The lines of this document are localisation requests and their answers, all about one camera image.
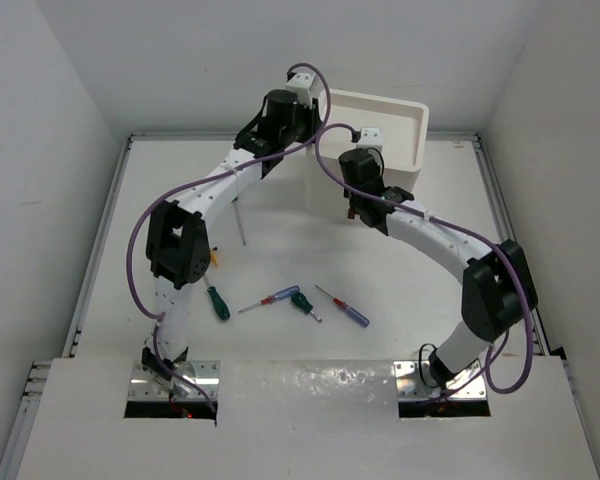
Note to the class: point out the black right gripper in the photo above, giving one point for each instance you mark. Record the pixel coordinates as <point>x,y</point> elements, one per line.
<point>379,162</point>

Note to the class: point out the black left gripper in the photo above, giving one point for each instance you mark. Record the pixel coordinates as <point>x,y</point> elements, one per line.
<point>310,113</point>

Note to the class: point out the white drawer container box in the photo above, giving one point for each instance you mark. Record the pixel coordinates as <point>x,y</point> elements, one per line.
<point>393,130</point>

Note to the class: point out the blue red screwdriver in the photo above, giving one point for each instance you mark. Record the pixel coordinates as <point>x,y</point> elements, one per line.
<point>351,312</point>
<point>279,295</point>

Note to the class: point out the short green stubby screwdriver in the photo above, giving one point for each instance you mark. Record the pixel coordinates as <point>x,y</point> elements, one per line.
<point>300,301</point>

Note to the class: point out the long green handled screwdriver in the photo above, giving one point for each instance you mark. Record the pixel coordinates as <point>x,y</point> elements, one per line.
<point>219,305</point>

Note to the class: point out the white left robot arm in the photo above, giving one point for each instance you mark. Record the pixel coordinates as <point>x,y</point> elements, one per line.
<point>178,246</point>

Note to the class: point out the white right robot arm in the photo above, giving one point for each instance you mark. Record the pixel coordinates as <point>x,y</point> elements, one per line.
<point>496,282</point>

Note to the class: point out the white front cover board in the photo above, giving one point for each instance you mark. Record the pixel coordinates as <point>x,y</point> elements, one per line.
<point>301,420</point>

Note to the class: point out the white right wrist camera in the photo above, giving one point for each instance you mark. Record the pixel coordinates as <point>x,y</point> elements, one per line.
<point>371,137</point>

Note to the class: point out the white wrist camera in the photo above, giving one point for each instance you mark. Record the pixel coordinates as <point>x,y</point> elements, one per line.
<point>371,137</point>
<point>300,82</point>

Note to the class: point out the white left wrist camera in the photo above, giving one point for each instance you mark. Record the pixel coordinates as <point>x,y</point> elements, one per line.
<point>300,82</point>

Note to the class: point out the yellow handled small tool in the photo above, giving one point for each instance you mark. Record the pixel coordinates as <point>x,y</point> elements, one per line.
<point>214,256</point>

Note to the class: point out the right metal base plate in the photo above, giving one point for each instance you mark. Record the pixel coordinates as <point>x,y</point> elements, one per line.
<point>414,384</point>

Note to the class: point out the metal base plate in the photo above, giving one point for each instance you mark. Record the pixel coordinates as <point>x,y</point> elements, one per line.
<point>145,386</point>
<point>414,384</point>

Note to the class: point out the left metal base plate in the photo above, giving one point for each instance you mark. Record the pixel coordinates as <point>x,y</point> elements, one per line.
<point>145,386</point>

